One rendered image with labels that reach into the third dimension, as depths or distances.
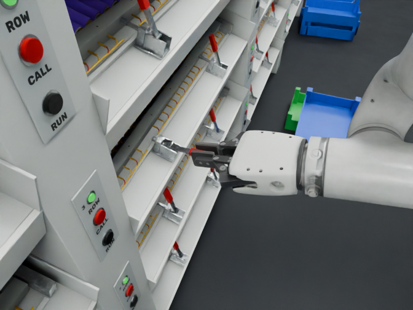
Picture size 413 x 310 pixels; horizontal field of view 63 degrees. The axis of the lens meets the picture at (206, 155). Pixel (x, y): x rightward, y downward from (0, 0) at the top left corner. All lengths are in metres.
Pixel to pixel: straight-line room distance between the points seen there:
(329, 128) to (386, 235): 0.44
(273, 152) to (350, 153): 0.10
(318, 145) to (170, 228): 0.37
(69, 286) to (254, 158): 0.29
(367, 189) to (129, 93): 0.31
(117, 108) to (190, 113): 0.30
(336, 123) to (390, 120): 0.89
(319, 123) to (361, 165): 0.95
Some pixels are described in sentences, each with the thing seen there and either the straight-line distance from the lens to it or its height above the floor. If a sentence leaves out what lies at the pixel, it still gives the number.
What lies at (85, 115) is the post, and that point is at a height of 0.75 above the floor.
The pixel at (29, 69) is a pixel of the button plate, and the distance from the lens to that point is 0.26.
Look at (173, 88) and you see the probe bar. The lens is 0.66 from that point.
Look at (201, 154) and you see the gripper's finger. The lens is 0.53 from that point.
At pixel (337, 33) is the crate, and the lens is 2.18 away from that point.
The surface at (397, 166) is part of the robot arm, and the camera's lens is 0.47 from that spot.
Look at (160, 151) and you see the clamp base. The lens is 0.57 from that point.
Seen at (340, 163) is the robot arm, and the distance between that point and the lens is 0.46.
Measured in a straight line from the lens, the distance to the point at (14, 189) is 0.30.
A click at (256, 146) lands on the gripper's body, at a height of 0.59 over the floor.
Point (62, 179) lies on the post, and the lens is 0.32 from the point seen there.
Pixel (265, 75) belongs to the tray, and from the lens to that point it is 1.51.
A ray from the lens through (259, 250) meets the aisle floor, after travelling 1.08.
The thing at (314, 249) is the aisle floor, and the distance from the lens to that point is 1.12.
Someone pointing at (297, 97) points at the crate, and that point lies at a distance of 1.57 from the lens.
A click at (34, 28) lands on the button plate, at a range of 0.26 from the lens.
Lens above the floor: 0.94
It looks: 46 degrees down
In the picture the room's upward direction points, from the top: straight up
